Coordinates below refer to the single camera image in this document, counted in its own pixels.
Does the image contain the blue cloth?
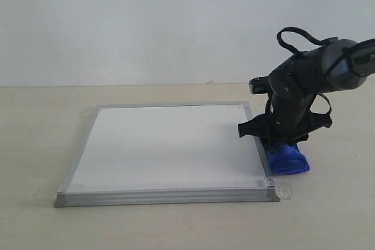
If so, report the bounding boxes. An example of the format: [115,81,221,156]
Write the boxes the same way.
[251,115,311,175]

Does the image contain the clear tape front right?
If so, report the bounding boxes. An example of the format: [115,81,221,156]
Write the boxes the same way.
[259,177,292,202]

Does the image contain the black camera cable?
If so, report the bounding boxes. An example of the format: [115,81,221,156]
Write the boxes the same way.
[263,26,375,157]

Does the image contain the clear tape back right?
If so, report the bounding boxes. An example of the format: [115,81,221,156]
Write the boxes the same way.
[225,101,264,114]

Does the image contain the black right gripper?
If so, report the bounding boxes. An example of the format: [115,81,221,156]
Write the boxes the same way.
[237,93,333,143]

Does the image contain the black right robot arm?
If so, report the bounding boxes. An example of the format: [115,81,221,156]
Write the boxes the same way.
[238,39,374,145]

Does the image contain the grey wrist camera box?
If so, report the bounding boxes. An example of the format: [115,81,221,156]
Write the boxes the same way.
[248,76,271,95]

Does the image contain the clear tape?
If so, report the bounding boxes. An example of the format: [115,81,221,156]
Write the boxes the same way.
[225,101,264,114]
[259,177,292,202]

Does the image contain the white board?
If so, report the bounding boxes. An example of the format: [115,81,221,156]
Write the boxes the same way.
[53,101,272,208]

